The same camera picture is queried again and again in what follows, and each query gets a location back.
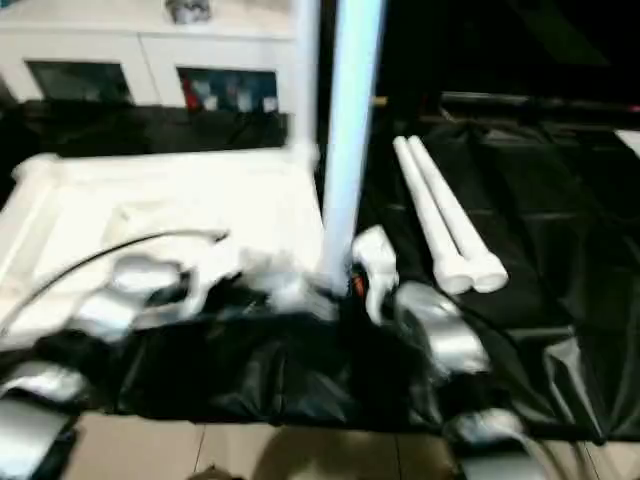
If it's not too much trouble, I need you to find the dark metal rail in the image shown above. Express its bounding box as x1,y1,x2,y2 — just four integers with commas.
440,91,640,115

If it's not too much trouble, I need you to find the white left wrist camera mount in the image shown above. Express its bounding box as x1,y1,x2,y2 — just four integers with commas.
182,234,246,317

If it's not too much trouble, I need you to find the white cabinet with glass doors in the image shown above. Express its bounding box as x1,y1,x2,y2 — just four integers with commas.
0,0,296,109

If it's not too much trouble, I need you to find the white flat board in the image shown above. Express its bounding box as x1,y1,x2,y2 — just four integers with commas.
615,128,640,154

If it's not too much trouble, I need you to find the white plastic table top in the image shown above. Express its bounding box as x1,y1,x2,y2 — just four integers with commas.
0,147,346,344

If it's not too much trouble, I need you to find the black cloth mat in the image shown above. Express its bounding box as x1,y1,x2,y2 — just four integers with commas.
0,97,640,444

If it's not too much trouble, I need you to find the dark crumpled bag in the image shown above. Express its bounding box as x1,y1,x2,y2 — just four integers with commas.
166,0,202,25

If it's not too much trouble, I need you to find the white plastic table leg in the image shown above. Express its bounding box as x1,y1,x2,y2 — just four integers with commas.
392,136,475,295
318,0,387,299
407,134,510,295
287,0,324,164

